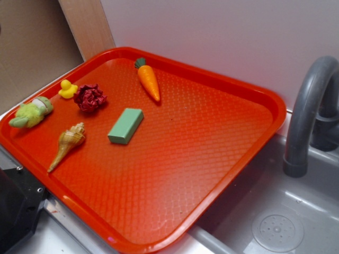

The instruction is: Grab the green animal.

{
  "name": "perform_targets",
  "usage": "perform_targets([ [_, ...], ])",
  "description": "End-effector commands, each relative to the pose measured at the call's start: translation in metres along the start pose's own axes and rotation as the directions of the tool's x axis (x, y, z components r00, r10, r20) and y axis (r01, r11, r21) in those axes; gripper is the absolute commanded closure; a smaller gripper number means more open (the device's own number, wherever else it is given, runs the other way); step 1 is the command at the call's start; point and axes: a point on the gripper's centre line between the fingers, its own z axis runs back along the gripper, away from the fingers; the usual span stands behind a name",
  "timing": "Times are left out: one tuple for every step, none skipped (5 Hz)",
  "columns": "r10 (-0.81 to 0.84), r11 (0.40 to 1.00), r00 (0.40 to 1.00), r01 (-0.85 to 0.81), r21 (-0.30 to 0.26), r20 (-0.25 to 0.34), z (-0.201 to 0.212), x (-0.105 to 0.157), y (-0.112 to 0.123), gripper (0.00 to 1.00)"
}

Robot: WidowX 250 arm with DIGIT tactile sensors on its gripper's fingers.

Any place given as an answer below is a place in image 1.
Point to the green plush frog toy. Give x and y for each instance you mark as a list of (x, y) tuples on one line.
[(31, 114)]

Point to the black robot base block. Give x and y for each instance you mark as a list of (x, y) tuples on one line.
[(22, 199)]

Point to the red plastic tray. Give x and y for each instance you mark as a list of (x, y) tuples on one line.
[(143, 196)]

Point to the green rectangular block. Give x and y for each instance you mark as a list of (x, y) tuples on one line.
[(125, 126)]

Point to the orange toy carrot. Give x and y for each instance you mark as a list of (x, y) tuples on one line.
[(147, 78)]

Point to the dark red crumpled toy lettuce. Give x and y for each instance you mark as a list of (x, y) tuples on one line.
[(89, 97)]

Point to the tan conch seashell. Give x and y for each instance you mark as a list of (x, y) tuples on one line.
[(68, 140)]

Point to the yellow rubber duck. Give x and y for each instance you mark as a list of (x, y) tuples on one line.
[(68, 89)]

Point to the grey plastic toy sink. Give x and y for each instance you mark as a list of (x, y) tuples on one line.
[(263, 208)]

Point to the wooden board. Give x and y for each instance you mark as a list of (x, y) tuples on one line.
[(89, 26)]

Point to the grey toy faucet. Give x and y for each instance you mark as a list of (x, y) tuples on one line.
[(314, 120)]

